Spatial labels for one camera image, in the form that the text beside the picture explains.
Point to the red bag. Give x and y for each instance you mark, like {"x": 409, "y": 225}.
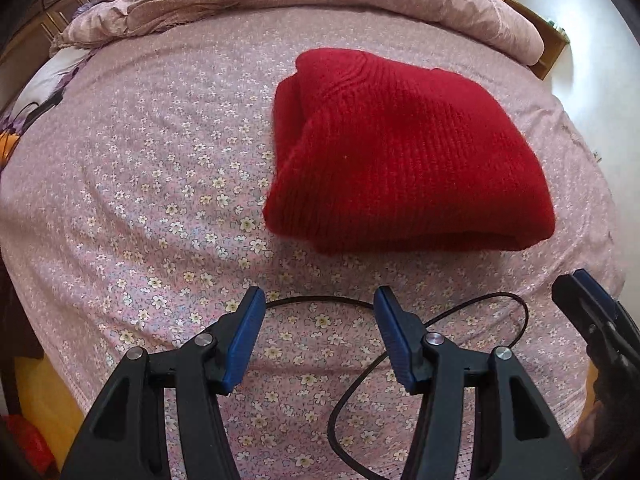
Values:
{"x": 30, "y": 445}

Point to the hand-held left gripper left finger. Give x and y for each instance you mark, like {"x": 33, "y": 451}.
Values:
{"x": 242, "y": 340}

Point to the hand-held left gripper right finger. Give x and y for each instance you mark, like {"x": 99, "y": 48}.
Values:
{"x": 397, "y": 340}

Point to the pink floral bed sheet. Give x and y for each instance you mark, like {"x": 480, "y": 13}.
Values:
{"x": 150, "y": 160}

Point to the white purple pillow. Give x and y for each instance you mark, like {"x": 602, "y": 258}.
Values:
{"x": 45, "y": 80}

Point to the dark wooden headboard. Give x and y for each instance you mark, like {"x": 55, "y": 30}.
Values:
{"x": 60, "y": 10}

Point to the red knit cardigan sweater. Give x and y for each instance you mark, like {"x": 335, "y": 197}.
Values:
{"x": 410, "y": 160}

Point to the orange object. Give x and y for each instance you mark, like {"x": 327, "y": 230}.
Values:
{"x": 7, "y": 147}

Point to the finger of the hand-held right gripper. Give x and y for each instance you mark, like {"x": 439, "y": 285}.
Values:
{"x": 595, "y": 287}
{"x": 575, "y": 305}

